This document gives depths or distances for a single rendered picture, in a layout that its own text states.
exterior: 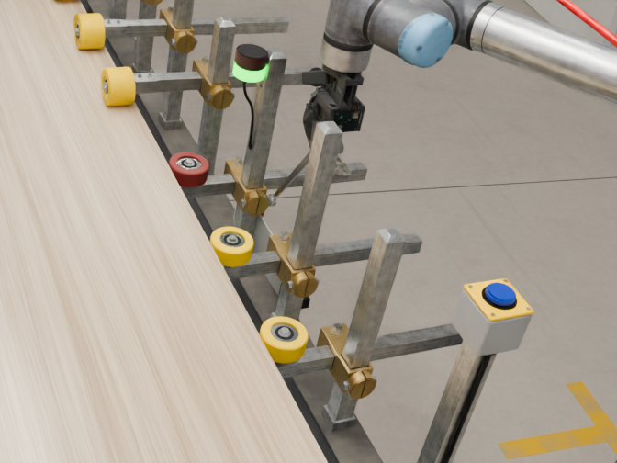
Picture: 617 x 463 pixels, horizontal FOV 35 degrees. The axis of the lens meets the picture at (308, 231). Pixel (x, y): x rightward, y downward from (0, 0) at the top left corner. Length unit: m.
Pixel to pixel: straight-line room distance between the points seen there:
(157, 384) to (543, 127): 3.18
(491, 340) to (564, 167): 2.95
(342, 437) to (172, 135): 0.99
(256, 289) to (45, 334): 0.58
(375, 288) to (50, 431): 0.53
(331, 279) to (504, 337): 1.94
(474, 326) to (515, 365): 1.84
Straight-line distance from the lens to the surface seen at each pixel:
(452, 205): 3.75
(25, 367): 1.55
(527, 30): 1.71
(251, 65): 1.84
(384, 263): 1.55
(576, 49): 1.67
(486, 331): 1.30
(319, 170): 1.72
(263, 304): 2.00
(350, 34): 1.73
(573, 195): 4.07
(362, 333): 1.64
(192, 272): 1.74
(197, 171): 1.98
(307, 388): 1.86
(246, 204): 2.01
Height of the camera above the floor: 2.01
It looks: 36 degrees down
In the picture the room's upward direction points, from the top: 13 degrees clockwise
